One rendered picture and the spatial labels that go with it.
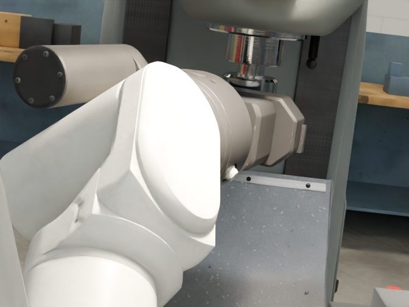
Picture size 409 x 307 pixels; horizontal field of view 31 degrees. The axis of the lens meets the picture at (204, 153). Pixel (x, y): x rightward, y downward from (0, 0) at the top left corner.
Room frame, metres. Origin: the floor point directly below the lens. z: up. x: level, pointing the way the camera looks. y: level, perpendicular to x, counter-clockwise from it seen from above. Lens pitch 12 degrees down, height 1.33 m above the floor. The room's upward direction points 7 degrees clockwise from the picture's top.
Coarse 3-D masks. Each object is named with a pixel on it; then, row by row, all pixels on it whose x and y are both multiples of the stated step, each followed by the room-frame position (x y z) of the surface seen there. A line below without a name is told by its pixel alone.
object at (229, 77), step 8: (232, 72) 0.63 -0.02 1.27; (232, 80) 0.61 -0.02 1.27; (240, 80) 0.60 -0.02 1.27; (248, 80) 0.60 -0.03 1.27; (256, 80) 0.60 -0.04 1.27; (264, 80) 0.60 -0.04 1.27; (272, 80) 0.61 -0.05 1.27; (248, 88) 0.60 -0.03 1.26; (256, 88) 0.60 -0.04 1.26; (264, 88) 0.60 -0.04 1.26; (272, 88) 0.61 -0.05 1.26
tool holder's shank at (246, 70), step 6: (240, 66) 0.62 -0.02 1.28; (246, 66) 0.61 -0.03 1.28; (252, 66) 0.61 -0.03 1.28; (258, 66) 0.61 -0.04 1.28; (264, 66) 0.61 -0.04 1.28; (240, 72) 0.62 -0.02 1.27; (246, 72) 0.61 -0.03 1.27; (252, 72) 0.61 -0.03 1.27; (258, 72) 0.61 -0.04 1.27; (264, 72) 0.62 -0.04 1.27
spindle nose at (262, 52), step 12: (228, 36) 0.62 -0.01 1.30; (240, 36) 0.60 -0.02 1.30; (228, 48) 0.61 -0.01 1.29; (240, 48) 0.60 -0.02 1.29; (252, 48) 0.60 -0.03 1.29; (264, 48) 0.60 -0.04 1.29; (276, 48) 0.61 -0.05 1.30; (228, 60) 0.61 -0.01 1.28; (240, 60) 0.60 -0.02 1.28; (252, 60) 0.60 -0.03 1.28; (264, 60) 0.60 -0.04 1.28; (276, 60) 0.61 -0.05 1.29
